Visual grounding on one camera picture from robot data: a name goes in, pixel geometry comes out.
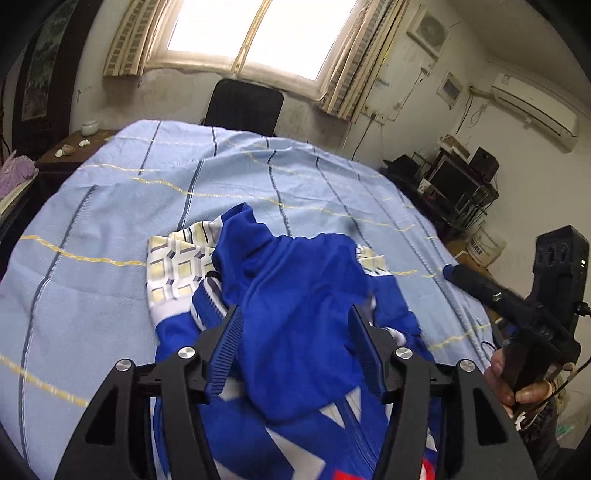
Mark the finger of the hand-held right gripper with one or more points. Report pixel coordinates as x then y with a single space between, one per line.
480 288

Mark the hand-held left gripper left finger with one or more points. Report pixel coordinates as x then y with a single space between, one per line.
226 350

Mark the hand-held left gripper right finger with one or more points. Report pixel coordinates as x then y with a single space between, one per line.
364 350

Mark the blue hooded zip jacket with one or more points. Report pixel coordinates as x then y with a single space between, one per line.
300 286

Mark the person's right forearm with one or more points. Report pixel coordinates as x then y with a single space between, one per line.
540 443

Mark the person's right hand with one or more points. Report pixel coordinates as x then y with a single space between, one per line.
531 394

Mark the cardboard box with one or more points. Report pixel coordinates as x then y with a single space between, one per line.
457 249

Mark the white plastic bucket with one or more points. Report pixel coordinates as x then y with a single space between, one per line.
485 242

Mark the black monitor rack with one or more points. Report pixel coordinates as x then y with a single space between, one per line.
485 198

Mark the dark desk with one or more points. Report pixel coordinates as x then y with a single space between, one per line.
429 207

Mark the computer monitor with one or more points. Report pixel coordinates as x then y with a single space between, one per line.
455 177

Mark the white paper cup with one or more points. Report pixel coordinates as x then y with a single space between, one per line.
425 186

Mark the black speaker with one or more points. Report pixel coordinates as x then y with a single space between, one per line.
485 161

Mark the long flat wooden box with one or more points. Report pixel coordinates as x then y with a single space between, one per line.
455 145

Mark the black hat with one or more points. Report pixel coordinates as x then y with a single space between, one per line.
399 164

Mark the light blue striped bed sheet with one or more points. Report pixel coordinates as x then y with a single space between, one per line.
138 207

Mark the white air conditioner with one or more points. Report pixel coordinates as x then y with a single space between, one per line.
535 108

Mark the white electrical panel box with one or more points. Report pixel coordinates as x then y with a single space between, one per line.
450 90

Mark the dark wooden nightstand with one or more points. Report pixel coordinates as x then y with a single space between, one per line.
69 165

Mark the black chair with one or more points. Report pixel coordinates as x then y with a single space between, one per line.
242 106

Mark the beige checked curtain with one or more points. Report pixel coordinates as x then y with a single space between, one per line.
131 37
360 69

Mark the purple cloth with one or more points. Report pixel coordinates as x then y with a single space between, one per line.
16 173

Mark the bright double window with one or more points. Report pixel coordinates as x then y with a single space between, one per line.
258 32

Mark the dark framed landscape painting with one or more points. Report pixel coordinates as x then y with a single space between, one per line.
41 69

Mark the wall socket strip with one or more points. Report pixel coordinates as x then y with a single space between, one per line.
374 113

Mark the white wall ventilation fan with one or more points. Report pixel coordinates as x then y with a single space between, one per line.
429 30

